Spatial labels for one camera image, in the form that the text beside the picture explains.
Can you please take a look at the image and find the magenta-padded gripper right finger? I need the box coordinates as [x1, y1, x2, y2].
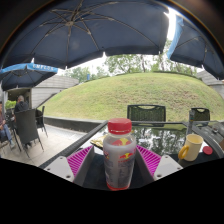
[134, 144, 184, 183]

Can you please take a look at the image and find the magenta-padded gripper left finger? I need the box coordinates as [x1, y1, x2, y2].
[44, 145, 97, 187]

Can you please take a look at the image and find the clear red-capped drink bottle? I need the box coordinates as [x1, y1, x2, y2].
[102, 117, 138, 192]

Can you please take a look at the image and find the black table mat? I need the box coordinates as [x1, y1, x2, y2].
[168, 149, 224, 168]
[81, 153, 148, 191]

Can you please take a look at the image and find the yellow snack packet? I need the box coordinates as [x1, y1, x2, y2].
[89, 134, 108, 149]

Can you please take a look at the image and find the black mesh patio chair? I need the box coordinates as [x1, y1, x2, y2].
[188, 107, 211, 123]
[126, 104, 167, 123]

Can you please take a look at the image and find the tall grey tube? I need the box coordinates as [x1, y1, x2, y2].
[186, 110, 195, 136]

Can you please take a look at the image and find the dark wicker chair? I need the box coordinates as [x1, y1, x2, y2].
[34, 105, 49, 138]
[13, 109, 45, 158]

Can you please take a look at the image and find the grey roofed building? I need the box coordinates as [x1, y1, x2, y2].
[6, 74, 80, 109]

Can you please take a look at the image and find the person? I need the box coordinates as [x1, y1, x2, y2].
[0, 101, 16, 149]
[13, 95, 31, 116]

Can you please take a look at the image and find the grey stone building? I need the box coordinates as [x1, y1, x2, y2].
[196, 69, 224, 101]

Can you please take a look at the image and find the blue-rimmed patio umbrella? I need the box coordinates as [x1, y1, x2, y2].
[0, 62, 59, 92]

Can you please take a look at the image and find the navy umbrella with light-blue edge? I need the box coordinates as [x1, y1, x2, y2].
[166, 14, 224, 80]

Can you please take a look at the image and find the large navy patio umbrella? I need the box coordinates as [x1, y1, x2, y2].
[0, 0, 171, 70]

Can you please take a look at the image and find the cream mug with yellow handle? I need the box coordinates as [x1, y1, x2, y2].
[177, 133, 204, 162]

